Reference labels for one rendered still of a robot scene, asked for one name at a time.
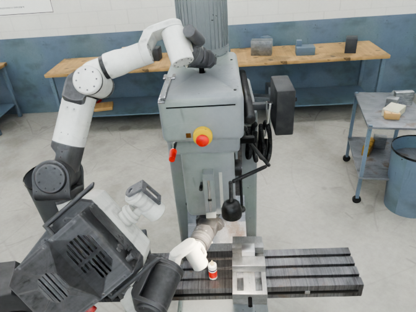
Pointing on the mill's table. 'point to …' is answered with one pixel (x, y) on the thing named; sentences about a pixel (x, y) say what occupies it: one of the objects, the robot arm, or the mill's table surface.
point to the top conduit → (247, 99)
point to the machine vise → (240, 293)
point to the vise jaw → (248, 264)
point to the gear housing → (183, 147)
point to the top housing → (204, 101)
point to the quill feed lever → (239, 181)
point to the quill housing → (216, 160)
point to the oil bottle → (212, 270)
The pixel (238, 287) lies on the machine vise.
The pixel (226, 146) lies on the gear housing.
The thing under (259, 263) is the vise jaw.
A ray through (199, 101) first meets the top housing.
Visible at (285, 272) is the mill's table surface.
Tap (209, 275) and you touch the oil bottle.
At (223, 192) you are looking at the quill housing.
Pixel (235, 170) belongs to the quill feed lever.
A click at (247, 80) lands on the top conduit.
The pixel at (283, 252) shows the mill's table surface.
